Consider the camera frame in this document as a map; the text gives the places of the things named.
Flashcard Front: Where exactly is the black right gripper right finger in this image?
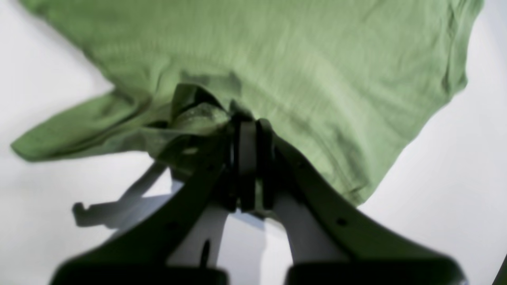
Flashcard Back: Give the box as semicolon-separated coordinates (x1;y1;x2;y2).
257;119;466;285

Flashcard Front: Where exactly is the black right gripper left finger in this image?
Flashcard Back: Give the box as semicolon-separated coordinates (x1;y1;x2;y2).
51;122;257;285

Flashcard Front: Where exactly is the green T-shirt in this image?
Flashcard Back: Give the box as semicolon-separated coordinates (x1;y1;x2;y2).
11;0;484;206

